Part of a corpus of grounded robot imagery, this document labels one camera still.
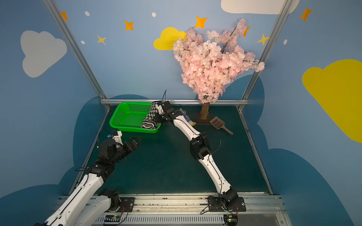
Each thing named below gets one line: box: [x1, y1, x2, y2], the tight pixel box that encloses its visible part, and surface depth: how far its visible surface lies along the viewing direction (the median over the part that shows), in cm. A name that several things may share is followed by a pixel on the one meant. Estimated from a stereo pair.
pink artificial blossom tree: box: [172, 17, 265, 120], surface depth 75 cm
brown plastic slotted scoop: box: [209, 116, 234, 136], surface depth 113 cm
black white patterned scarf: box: [140, 100, 162, 130], surface depth 98 cm
